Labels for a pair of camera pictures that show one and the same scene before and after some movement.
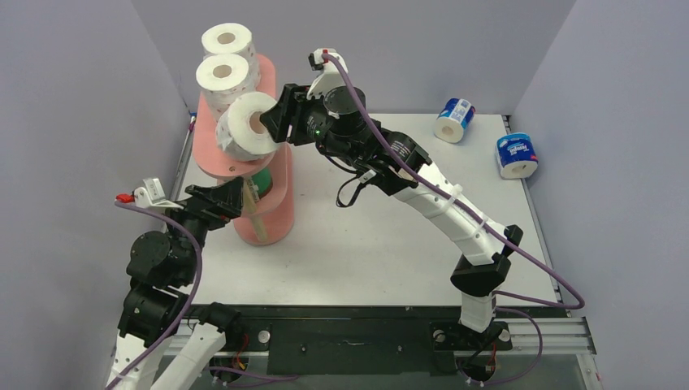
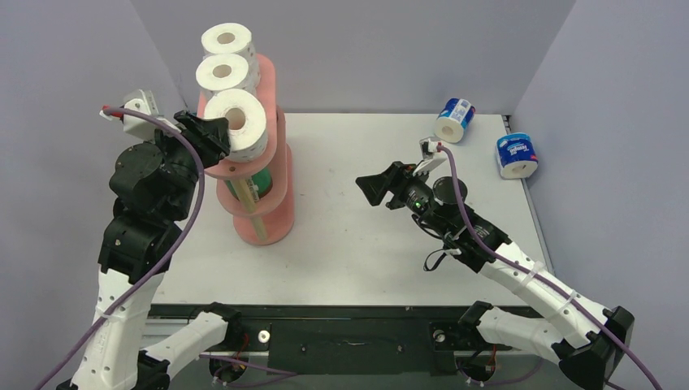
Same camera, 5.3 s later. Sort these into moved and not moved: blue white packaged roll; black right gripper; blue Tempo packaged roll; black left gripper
Moved: black right gripper; black left gripper
Not moved: blue Tempo packaged roll; blue white packaged roll
